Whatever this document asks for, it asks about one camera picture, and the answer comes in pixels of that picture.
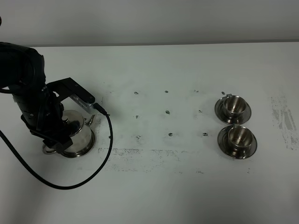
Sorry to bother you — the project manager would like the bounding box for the black camera cable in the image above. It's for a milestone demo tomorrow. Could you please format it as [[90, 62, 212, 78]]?
[[0, 103, 113, 189]]

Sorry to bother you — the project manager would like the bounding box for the far stainless steel saucer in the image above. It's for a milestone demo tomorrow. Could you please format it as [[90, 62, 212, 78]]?
[[214, 94, 251, 125]]

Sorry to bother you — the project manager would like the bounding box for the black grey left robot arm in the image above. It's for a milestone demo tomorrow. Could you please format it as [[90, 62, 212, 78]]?
[[0, 42, 72, 154]]

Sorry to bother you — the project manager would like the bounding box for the stainless steel teacup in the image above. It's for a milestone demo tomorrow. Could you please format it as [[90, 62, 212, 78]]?
[[223, 95, 247, 118], [228, 126, 253, 150]]

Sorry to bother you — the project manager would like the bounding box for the near stainless steel saucer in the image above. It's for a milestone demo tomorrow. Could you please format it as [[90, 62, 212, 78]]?
[[217, 126, 257, 159]]

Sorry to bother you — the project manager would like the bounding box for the far stainless steel teacup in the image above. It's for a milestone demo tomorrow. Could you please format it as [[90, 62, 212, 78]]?
[[223, 95, 247, 118]]

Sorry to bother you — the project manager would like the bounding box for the near stainless steel teacup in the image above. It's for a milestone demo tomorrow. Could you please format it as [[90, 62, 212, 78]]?
[[228, 126, 253, 150]]

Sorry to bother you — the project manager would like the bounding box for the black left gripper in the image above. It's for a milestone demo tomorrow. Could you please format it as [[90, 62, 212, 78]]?
[[13, 90, 71, 154]]

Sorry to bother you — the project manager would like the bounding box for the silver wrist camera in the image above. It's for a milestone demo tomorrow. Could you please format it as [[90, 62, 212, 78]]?
[[47, 77, 98, 115]]

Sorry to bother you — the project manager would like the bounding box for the stainless steel saucer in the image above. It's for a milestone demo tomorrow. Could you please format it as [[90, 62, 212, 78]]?
[[214, 94, 251, 125], [217, 126, 257, 159]]

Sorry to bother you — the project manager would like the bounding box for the stainless steel teapot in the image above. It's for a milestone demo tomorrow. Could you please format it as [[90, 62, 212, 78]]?
[[42, 109, 97, 158]]

